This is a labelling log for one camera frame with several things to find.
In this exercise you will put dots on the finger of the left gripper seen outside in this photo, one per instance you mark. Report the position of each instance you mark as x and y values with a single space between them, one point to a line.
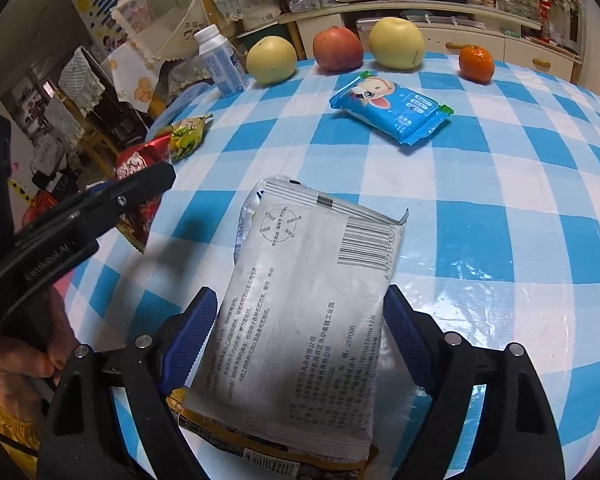
92 213

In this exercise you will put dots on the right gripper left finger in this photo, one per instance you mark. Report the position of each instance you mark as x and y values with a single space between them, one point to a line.
83 438

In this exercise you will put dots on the red Tarik wrapper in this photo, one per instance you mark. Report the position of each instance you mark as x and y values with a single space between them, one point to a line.
135 223

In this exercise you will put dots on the green yellow candy wrapper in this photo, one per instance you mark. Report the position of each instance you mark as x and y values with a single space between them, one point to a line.
186 135

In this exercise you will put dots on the yellow black long wrapper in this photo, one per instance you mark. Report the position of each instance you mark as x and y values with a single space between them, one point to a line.
273 457

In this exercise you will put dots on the grey white snack bag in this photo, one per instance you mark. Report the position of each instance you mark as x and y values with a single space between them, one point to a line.
292 355

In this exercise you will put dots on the blue wet wipes pack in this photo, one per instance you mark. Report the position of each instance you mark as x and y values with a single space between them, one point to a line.
404 114

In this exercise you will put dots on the person's left hand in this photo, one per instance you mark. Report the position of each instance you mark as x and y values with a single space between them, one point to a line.
19 362

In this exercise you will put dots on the white plastic milk bottle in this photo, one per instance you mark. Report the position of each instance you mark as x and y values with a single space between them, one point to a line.
221 61

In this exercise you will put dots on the blue white checkered tablecloth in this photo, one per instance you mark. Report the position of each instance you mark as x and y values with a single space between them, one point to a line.
502 204

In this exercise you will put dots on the cream mesh food cover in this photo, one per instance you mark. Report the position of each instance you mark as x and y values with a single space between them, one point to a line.
162 30

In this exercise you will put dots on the yellow pear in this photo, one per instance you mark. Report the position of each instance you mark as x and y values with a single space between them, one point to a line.
271 60

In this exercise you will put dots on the red apple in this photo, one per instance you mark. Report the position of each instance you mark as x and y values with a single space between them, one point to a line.
337 50

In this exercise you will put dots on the yellow green apple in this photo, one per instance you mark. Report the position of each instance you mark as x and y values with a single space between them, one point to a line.
397 44

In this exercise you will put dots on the orange tangerine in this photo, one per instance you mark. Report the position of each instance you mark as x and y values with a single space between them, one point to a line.
476 64

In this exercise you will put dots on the white TV cabinet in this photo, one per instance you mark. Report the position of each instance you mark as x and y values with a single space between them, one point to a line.
446 27

